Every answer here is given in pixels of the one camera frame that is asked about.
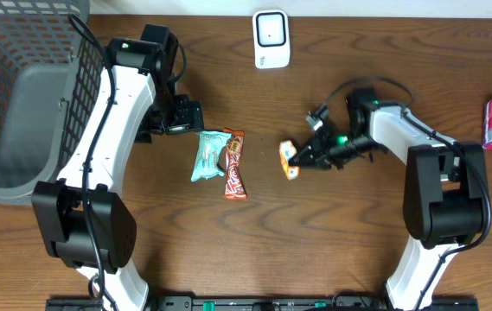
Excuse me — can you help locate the white barcode scanner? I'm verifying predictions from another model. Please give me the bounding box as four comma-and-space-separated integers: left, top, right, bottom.
252, 10, 291, 69

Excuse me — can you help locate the teal snack wrapper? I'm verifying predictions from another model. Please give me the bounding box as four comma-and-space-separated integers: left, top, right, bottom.
190, 130, 231, 181

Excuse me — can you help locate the orange chocolate bar wrapper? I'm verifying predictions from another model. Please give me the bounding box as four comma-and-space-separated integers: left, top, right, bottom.
223, 128, 247, 200

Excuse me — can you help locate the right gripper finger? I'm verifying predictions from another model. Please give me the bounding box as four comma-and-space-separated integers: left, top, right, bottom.
299, 157, 332, 170
289, 140, 326, 164

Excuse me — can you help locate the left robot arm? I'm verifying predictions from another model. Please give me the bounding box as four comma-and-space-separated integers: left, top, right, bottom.
31, 24, 203, 310

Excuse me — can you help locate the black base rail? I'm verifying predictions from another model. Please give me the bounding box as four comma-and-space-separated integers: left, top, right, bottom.
44, 294, 479, 311

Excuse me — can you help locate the grey plastic mesh basket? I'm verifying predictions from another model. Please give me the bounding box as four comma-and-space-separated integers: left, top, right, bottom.
0, 0, 102, 205

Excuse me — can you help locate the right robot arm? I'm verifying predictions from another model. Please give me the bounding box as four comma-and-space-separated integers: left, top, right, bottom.
279, 87, 492, 310

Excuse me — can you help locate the orange juice carton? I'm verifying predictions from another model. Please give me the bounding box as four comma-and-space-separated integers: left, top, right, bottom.
278, 140, 300, 181

